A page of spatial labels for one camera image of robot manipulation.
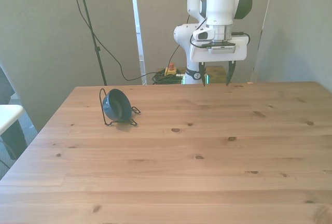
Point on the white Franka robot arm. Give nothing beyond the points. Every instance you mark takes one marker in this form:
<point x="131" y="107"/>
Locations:
<point x="220" y="1"/>

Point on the white vertical frame post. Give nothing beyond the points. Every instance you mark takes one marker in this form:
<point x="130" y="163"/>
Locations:
<point x="137" y="27"/>

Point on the yellow emergency stop button box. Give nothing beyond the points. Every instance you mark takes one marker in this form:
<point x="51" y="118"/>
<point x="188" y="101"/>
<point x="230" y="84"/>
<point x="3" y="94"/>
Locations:
<point x="169" y="72"/>

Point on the small white side table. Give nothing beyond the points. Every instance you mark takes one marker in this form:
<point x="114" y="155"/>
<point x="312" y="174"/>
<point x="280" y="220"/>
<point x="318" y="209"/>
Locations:
<point x="9" y="116"/>

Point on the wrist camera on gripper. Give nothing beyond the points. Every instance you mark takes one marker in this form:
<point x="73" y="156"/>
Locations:
<point x="220" y="49"/>

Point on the blue ceramic bowl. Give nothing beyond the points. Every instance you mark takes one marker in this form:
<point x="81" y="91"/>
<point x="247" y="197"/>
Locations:
<point x="116" y="104"/>

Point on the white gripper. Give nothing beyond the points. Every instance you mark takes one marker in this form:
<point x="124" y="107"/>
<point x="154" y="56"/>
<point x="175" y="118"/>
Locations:
<point x="238" y="50"/>

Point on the black tripod stand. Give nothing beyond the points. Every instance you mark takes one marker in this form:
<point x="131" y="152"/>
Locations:
<point x="97" y="48"/>

